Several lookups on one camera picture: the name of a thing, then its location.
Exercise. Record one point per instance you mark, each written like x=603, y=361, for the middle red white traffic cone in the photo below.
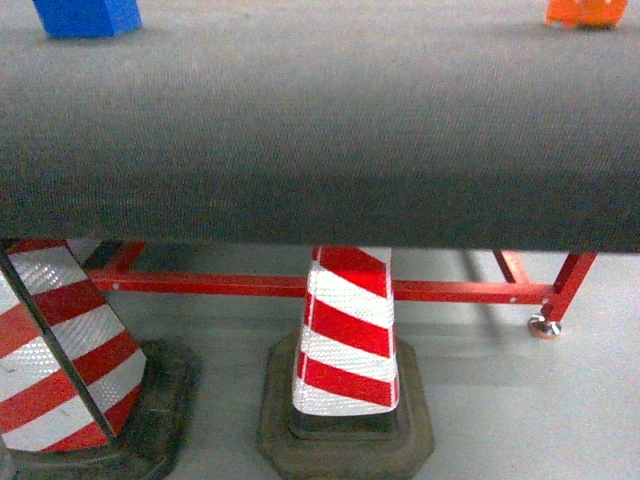
x=343, y=397

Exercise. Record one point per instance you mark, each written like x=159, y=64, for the red white traffic cone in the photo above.
x=343, y=397
x=81, y=397

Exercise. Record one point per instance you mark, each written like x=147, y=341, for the left red white traffic cone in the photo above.
x=81, y=397

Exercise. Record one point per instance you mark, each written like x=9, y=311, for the dark conveyor belt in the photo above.
x=408, y=124

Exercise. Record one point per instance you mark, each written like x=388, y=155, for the red conveyor frame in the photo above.
x=554, y=299

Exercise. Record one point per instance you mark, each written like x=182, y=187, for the orange cap with white numbers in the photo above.
x=591, y=14

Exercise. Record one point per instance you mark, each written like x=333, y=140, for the conveyor levelling foot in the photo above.
x=542, y=328

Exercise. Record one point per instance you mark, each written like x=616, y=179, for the blue plastic bottle part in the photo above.
x=88, y=19

